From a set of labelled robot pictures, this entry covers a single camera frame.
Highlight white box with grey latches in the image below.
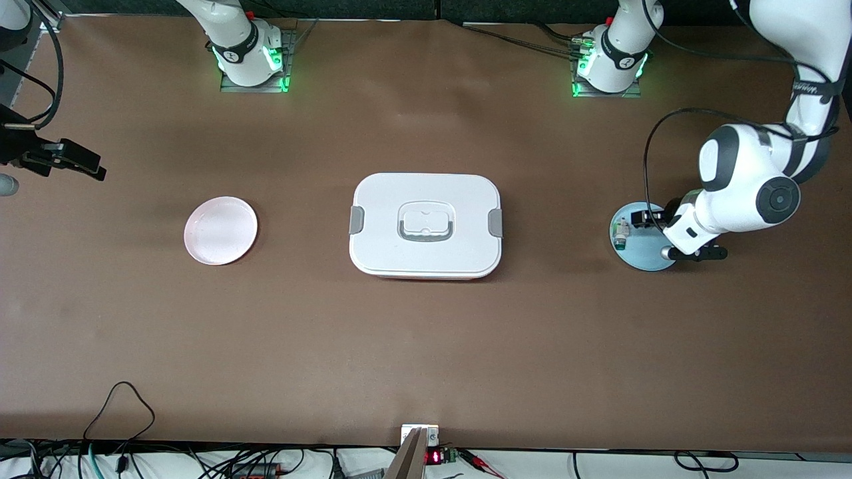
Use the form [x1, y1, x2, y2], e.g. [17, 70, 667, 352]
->
[349, 173, 503, 281]

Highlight light blue round plate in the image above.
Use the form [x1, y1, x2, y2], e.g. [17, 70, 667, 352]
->
[610, 202, 680, 272]

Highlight pink round plate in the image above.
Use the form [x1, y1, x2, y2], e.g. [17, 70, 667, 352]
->
[184, 196, 259, 266]

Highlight red and black test leads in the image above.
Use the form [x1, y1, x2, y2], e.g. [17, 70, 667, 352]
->
[459, 449, 507, 479]

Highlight grey aluminium profile bar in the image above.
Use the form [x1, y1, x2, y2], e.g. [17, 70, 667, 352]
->
[383, 428, 430, 479]

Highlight orange and black connector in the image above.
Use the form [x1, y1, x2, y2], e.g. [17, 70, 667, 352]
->
[230, 462, 284, 479]

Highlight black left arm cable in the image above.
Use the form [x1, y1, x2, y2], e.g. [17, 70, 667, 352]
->
[642, 0, 843, 235]

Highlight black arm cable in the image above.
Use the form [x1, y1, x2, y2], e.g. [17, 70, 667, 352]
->
[642, 0, 843, 235]
[0, 0, 65, 130]

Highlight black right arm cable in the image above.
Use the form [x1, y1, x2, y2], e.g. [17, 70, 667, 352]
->
[0, 0, 65, 130]

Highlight aluminium frame post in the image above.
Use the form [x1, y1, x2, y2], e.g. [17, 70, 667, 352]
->
[30, 0, 65, 31]

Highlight looped thin black cable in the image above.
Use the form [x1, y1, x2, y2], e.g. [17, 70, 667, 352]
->
[83, 381, 156, 443]

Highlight black base cable bundle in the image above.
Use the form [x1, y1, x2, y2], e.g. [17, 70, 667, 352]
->
[459, 20, 588, 58]

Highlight coiled black cable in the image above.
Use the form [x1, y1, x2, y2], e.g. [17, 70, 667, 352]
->
[674, 451, 740, 474]

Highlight small white bracket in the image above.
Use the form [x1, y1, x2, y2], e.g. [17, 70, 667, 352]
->
[401, 424, 440, 445]

